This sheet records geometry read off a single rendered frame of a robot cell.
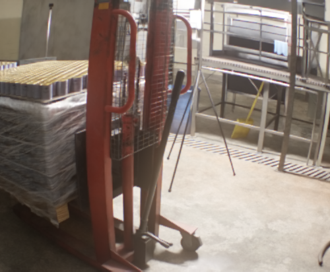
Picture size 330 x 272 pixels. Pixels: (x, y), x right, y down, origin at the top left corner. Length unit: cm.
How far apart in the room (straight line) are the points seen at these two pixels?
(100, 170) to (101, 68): 51
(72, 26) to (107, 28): 383
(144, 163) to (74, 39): 348
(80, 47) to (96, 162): 365
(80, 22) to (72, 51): 51
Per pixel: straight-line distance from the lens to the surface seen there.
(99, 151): 172
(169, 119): 176
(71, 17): 545
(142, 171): 223
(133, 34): 150
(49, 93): 170
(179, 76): 169
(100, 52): 162
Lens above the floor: 151
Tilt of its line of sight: 18 degrees down
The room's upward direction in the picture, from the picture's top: 4 degrees clockwise
